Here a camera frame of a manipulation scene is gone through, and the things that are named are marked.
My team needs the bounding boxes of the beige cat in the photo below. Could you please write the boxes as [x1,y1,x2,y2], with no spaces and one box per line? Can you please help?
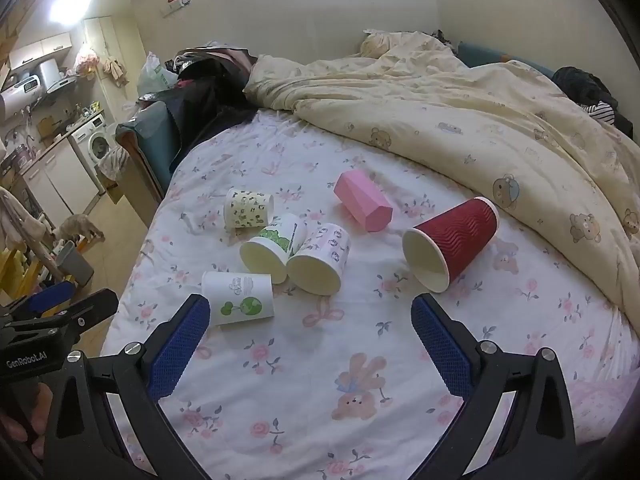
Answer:
[52,213,106,244]

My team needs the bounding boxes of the striped cloth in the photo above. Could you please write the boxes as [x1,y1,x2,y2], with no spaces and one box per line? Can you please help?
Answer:
[94,148,134,182]

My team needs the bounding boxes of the dark garment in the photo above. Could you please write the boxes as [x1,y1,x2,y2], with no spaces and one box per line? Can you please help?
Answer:
[552,65,637,139]

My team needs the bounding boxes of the grey trash bin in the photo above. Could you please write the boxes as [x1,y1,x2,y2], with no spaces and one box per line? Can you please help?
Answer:
[54,239,95,286]

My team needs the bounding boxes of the white cup green globe print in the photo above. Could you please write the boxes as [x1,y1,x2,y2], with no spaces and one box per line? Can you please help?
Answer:
[200,270,276,327]

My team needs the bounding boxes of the beige hanging cloth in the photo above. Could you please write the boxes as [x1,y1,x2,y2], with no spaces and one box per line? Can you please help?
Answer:
[102,57,130,87]

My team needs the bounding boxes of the person's left hand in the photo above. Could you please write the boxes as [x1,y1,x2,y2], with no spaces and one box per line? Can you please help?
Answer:
[0,382,54,461]

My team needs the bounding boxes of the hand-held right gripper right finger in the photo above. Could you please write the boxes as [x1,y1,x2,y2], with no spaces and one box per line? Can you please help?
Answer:
[410,293,596,480]

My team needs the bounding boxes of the pink faceted cup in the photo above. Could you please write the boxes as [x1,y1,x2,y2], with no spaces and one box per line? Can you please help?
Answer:
[333,170,395,234]

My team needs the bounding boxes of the pile of dark clothes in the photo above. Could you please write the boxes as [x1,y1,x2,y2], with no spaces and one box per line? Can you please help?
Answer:
[166,41,262,162]

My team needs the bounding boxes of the white water heater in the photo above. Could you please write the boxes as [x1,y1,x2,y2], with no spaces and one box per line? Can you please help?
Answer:
[0,73,42,122]

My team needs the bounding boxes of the tall white cabinet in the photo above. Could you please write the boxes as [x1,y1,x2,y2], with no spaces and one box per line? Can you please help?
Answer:
[82,15,147,111]

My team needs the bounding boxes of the white kitchen base cabinets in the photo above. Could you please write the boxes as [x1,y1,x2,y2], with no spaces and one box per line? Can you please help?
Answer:
[19,139,101,217]

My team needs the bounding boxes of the cream bear print duvet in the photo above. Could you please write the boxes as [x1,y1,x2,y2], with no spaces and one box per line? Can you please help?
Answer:
[242,29,640,338]

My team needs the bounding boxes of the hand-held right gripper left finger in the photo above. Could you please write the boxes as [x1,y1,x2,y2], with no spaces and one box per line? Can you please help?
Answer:
[42,293,213,480]

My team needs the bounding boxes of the white cup green bush print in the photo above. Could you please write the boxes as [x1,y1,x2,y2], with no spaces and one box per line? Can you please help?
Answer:
[239,212,308,285]

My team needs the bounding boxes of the beige hanging garment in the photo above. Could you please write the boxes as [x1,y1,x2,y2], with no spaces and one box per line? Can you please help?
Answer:
[0,186,51,252]

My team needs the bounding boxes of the striped garment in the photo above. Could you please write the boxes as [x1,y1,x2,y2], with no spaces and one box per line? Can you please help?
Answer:
[581,101,617,124]

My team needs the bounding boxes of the white plastic bag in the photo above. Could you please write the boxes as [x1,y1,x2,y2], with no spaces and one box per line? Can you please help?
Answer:
[135,51,179,97]

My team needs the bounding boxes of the white wall cabinets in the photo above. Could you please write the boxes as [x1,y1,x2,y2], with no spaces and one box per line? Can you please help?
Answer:
[8,32,74,71]

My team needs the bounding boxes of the red ribbed paper cup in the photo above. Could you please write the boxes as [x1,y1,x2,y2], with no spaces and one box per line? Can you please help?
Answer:
[401,196,501,294]

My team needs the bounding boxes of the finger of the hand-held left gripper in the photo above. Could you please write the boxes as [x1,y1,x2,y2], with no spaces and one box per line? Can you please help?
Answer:
[27,288,120,347]
[0,281,77,333]

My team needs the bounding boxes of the yellow stool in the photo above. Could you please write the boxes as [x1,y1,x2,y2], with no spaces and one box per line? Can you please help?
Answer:
[0,247,44,302]

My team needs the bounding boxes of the range hood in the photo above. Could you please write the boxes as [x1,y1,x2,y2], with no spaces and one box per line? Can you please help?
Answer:
[37,58,81,95]

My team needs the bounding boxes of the white cup purple cartoon print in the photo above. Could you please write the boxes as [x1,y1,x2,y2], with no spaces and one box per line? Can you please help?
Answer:
[286,222,352,296]

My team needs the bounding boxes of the teal padded bed frame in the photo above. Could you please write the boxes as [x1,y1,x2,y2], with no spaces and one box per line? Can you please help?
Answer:
[114,41,556,228]

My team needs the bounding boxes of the pink hanging cloth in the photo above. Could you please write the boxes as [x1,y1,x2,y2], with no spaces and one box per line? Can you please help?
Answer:
[73,42,100,79]

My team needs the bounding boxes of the yellow patterned paper cup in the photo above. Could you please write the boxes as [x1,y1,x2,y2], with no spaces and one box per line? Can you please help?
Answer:
[223,187,275,231]

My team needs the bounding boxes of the white washing machine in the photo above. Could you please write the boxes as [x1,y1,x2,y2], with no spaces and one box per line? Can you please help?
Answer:
[69,114,124,196]

